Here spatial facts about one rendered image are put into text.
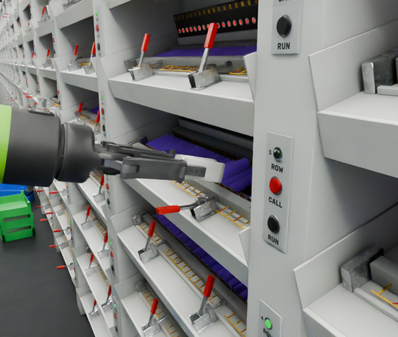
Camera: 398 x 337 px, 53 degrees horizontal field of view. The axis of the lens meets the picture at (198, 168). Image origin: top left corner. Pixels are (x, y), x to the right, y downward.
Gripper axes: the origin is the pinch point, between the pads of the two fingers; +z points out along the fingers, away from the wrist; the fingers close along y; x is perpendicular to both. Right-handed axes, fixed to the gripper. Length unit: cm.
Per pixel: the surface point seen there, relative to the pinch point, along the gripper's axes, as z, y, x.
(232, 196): 5.6, -2.2, 3.3
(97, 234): 12, 89, 46
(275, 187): -1.8, -20.1, -2.7
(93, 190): 6, 81, 27
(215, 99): -3.1, -6.1, -10.3
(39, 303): 3, 133, 100
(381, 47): 2.7, -24.6, -17.9
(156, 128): 10.4, 45.5, -1.0
